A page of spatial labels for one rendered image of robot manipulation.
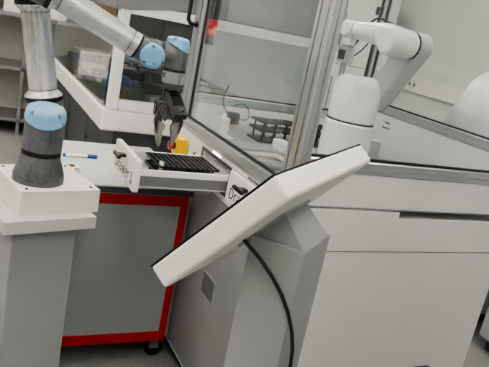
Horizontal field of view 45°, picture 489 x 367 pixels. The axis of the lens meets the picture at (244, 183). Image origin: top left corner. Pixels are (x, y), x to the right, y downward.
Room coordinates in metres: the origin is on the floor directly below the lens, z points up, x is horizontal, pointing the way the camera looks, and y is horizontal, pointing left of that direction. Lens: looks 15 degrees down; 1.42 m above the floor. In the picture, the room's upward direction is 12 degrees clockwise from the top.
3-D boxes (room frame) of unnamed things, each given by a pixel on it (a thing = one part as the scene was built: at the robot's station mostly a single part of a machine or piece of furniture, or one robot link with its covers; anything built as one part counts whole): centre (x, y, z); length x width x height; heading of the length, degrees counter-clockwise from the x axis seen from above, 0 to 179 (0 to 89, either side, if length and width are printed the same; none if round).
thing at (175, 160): (2.07, 0.23, 0.87); 0.22 x 0.18 x 0.06; 118
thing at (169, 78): (1.97, 0.30, 1.19); 0.08 x 0.08 x 0.05
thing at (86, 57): (3.79, 0.63, 1.13); 1.78 x 1.14 x 0.45; 28
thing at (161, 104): (1.98, 0.30, 1.11); 0.09 x 0.08 x 0.12; 28
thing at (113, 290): (2.34, 0.59, 0.38); 0.62 x 0.58 x 0.76; 28
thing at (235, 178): (1.84, -0.02, 0.87); 0.29 x 0.02 x 0.11; 28
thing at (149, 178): (2.07, 0.23, 0.86); 0.40 x 0.26 x 0.06; 118
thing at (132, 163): (1.97, 0.41, 0.87); 0.29 x 0.02 x 0.11; 28
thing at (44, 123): (1.73, 0.62, 1.00); 0.13 x 0.12 x 0.14; 19
